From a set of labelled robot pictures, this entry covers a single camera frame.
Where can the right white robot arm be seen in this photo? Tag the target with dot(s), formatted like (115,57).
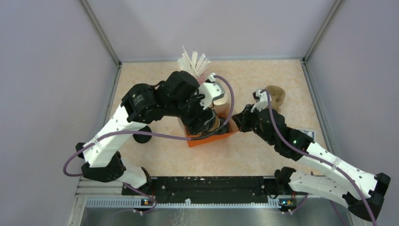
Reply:
(362,193)

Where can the bundle of white wrapped straws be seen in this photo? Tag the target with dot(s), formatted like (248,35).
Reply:
(193,63)

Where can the blue playing card deck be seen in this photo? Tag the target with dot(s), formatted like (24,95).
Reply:
(310,133)

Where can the black plastic lid stack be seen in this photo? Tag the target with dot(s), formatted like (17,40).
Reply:
(141,138)

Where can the orange paper bag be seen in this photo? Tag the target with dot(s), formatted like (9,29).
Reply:
(222,112)

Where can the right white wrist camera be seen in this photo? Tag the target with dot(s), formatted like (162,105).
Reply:
(261,98)

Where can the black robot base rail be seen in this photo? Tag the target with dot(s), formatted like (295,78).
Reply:
(216,190)

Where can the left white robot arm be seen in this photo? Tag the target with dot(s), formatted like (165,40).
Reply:
(180,95)

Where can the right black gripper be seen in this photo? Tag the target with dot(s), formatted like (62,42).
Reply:
(242,118)

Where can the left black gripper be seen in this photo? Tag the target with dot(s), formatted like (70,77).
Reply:
(194,124)

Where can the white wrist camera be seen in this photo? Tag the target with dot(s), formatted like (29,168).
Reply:
(212,91)
(261,98)

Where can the pink cylindrical straw holder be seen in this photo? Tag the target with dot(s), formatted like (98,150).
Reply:
(201,79)

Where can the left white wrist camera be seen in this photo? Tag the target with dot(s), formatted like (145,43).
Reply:
(212,91)

